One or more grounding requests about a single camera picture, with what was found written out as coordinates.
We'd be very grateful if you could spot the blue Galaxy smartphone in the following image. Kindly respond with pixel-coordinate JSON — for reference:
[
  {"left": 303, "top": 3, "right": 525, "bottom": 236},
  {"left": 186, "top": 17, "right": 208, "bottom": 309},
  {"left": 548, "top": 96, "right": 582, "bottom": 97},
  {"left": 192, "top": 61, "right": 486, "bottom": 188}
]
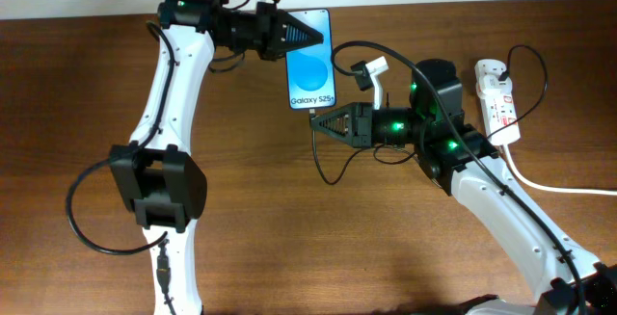
[{"left": 285, "top": 9, "right": 336, "bottom": 110}]

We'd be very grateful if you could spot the black USB charging cable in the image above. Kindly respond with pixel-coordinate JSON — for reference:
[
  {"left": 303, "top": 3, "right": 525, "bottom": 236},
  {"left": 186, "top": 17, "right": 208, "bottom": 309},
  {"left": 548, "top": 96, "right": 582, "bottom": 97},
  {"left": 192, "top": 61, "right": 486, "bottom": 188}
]
[{"left": 308, "top": 43, "right": 550, "bottom": 186}]

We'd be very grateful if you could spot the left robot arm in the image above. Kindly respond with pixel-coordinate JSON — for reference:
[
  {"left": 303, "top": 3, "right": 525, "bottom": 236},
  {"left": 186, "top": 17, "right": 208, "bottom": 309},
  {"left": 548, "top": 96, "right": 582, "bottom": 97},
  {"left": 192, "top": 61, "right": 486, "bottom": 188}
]
[{"left": 110, "top": 0, "right": 324, "bottom": 314}]

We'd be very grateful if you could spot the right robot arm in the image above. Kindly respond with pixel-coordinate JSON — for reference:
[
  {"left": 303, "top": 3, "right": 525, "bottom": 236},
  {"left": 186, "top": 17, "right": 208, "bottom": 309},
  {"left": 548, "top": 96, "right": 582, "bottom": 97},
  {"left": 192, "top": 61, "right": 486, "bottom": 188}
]
[{"left": 309, "top": 59, "right": 616, "bottom": 314}]

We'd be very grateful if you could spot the white USB charger plug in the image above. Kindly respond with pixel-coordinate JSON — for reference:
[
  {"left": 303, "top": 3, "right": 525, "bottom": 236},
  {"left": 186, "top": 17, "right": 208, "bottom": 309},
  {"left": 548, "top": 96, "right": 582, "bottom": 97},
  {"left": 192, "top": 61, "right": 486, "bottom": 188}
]
[{"left": 476, "top": 74, "right": 512, "bottom": 99}]

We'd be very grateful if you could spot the white power strip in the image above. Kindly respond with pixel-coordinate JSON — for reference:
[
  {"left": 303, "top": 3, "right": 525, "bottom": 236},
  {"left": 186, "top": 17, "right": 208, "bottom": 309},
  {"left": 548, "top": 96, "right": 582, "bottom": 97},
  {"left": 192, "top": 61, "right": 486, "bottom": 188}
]
[{"left": 474, "top": 59, "right": 521, "bottom": 146}]

